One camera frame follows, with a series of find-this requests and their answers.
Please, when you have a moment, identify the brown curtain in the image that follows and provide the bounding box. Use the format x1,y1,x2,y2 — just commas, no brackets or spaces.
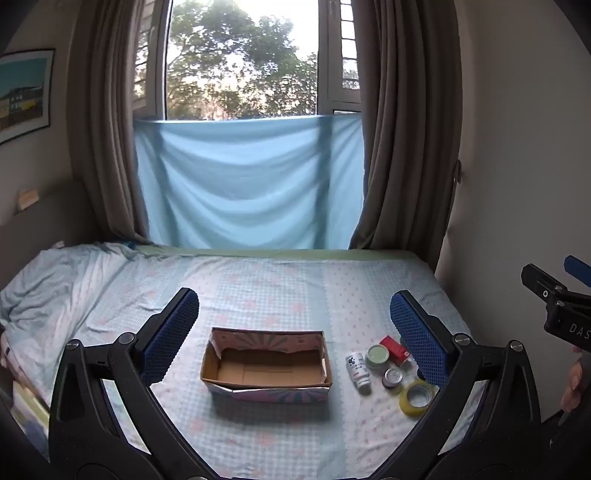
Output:
348,0,463,271
65,0,172,246

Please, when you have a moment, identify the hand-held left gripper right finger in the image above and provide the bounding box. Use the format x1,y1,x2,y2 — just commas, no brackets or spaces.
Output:
389,290,542,464

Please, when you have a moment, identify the person's right hand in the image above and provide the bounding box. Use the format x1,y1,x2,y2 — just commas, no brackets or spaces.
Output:
560,344,588,413

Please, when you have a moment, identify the grey headboard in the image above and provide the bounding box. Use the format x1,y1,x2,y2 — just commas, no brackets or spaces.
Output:
0,179,99,289

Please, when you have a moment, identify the cardboard box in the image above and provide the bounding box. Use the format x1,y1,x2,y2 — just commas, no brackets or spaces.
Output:
199,327,334,401

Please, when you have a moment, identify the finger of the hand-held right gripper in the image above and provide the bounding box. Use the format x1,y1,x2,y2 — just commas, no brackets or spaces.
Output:
563,255,591,291
521,263,570,302

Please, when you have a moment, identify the white pill bottle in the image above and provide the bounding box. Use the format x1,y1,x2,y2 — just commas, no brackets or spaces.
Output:
345,352,373,396

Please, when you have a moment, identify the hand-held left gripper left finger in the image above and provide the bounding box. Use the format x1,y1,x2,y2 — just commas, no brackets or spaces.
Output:
48,287,200,464

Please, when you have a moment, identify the small red box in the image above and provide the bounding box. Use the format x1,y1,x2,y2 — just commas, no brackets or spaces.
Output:
379,335,412,364

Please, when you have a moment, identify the crumpled pale blue quilt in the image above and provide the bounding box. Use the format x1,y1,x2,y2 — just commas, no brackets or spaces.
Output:
0,243,136,326

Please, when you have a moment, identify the checked floral bedsheet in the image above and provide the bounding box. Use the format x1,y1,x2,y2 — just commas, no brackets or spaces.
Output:
0,242,486,480

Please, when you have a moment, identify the light blue hanging cloth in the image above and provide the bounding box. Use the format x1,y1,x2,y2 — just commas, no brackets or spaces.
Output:
133,113,366,250

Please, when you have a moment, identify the pale green jar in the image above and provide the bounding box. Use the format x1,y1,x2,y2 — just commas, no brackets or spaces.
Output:
365,345,392,370

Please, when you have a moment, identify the yellow clear tape roll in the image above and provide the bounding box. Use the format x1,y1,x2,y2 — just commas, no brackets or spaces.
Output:
399,379,437,418

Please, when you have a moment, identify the framed wall picture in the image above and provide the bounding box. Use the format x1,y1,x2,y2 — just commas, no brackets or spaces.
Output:
0,48,57,147

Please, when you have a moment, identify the small silver tin can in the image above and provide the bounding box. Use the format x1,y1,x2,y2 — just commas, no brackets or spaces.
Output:
382,367,406,393

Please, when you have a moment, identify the window with grey frame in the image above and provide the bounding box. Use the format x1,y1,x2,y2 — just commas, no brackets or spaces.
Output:
133,0,363,123

